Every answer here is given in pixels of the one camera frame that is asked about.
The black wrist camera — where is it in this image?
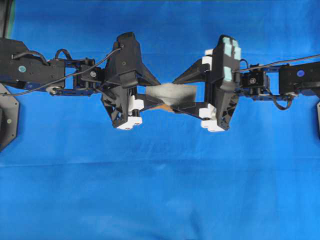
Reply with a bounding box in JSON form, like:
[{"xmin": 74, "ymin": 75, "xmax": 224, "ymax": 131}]
[
  {"xmin": 210, "ymin": 34, "xmax": 242, "ymax": 93},
  {"xmin": 105, "ymin": 32, "xmax": 142, "ymax": 89}
]

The black left camera cable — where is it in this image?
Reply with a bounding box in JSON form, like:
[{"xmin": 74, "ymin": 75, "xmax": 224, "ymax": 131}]
[{"xmin": 0, "ymin": 47, "xmax": 123, "ymax": 96}]

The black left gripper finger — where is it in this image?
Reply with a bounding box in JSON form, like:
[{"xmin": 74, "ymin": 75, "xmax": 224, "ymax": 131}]
[
  {"xmin": 136, "ymin": 93, "xmax": 164, "ymax": 112},
  {"xmin": 134, "ymin": 61, "xmax": 161, "ymax": 87}
]

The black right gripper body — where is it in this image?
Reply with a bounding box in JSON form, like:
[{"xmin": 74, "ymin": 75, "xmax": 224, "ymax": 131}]
[{"xmin": 200, "ymin": 49, "xmax": 241, "ymax": 132}]

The black right camera cable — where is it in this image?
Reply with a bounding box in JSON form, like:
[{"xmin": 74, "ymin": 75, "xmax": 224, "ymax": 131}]
[{"xmin": 232, "ymin": 53, "xmax": 320, "ymax": 74}]

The white brown sponge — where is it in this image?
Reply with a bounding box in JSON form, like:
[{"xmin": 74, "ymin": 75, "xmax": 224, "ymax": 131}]
[{"xmin": 145, "ymin": 83, "xmax": 197, "ymax": 113}]

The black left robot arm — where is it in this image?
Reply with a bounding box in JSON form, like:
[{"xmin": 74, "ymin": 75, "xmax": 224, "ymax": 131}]
[{"xmin": 0, "ymin": 32, "xmax": 164, "ymax": 130}]

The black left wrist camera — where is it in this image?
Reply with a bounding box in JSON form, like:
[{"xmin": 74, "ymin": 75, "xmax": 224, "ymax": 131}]
[{"xmin": 105, "ymin": 32, "xmax": 142, "ymax": 89}]

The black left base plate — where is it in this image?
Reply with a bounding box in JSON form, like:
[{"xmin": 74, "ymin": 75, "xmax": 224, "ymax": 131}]
[{"xmin": 0, "ymin": 95, "xmax": 20, "ymax": 151}]

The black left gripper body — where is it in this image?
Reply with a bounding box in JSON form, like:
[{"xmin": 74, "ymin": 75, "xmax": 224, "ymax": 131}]
[{"xmin": 100, "ymin": 63, "xmax": 143, "ymax": 130}]

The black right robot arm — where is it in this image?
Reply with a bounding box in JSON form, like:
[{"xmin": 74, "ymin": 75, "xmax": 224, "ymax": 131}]
[{"xmin": 172, "ymin": 48, "xmax": 320, "ymax": 132}]

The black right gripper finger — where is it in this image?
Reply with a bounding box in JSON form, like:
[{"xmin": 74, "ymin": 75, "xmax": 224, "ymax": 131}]
[
  {"xmin": 172, "ymin": 102, "xmax": 208, "ymax": 120},
  {"xmin": 172, "ymin": 59, "xmax": 208, "ymax": 84}
]

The black camera cable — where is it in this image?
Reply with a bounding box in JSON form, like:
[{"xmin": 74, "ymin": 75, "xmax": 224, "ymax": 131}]
[
  {"xmin": 232, "ymin": 53, "xmax": 320, "ymax": 74},
  {"xmin": 0, "ymin": 47, "xmax": 123, "ymax": 96}
]

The blue table cloth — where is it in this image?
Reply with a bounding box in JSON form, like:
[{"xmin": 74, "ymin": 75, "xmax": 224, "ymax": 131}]
[{"xmin": 0, "ymin": 0, "xmax": 320, "ymax": 240}]

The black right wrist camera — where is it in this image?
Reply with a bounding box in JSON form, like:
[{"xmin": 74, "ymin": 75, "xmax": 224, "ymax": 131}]
[{"xmin": 210, "ymin": 34, "xmax": 242, "ymax": 93}]

